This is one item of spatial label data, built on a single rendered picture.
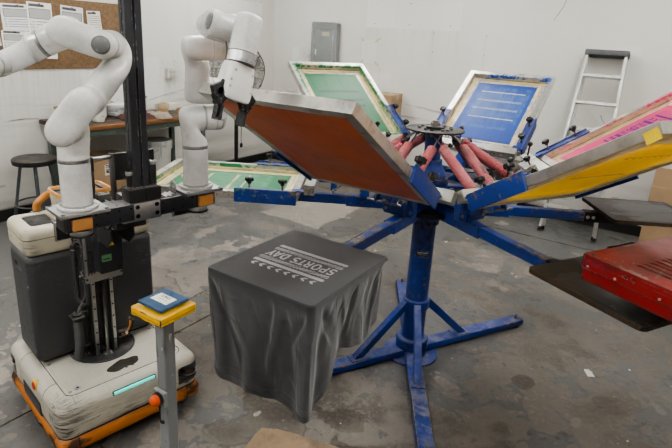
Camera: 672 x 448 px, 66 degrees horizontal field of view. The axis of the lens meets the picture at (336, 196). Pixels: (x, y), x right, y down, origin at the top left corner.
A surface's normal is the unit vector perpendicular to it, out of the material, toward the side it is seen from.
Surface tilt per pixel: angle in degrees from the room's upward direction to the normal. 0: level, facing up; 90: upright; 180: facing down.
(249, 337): 92
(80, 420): 90
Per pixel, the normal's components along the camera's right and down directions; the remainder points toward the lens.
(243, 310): -0.52, 0.26
